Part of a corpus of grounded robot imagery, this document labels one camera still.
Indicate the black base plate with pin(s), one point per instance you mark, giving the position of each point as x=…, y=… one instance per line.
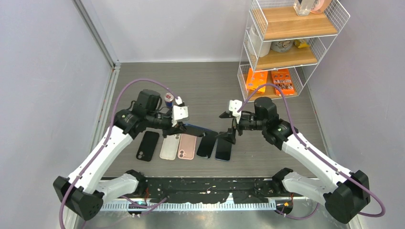
x=208, y=190

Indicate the aluminium frame rail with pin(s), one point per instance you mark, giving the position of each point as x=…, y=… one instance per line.
x=86, y=71

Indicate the dark blue phone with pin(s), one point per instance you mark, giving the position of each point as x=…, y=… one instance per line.
x=196, y=130

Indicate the teal phone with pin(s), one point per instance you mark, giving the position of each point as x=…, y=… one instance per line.
x=207, y=144

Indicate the pink tape roll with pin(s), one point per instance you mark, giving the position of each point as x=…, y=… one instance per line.
x=320, y=6

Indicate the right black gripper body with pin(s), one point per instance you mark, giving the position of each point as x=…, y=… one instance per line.
x=243, y=124

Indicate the round tin on shelf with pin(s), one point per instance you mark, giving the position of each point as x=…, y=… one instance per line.
x=281, y=46

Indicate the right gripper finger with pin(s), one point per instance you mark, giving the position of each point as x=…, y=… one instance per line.
x=226, y=114
x=229, y=135

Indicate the orange snack box right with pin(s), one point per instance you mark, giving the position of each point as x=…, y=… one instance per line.
x=283, y=80

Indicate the black phone case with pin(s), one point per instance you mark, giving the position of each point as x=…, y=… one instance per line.
x=147, y=146

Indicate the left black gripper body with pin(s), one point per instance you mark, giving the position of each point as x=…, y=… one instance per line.
x=168, y=131

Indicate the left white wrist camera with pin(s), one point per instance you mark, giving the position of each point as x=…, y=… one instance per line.
x=179, y=111

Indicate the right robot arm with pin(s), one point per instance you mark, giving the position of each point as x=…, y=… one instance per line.
x=338, y=189

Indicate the clear glass jar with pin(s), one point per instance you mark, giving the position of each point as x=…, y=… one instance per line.
x=303, y=7

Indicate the white wire shelf rack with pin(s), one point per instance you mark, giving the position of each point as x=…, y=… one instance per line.
x=276, y=20

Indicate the orange snack box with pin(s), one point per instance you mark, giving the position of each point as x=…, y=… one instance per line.
x=255, y=79
x=283, y=80

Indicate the yellow packet on shelf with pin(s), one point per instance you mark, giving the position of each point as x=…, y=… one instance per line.
x=301, y=43

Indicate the white bottle on shelf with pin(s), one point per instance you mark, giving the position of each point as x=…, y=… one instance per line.
x=261, y=48

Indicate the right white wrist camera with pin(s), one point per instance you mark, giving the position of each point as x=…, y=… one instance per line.
x=234, y=108

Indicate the Red Bull can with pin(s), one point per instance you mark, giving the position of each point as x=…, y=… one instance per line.
x=169, y=99

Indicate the orange snack box left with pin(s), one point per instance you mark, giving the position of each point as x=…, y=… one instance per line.
x=255, y=79

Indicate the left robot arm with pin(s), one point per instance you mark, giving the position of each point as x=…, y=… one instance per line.
x=81, y=191

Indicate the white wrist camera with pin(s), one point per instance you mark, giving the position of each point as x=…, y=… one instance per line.
x=179, y=111
x=234, y=108

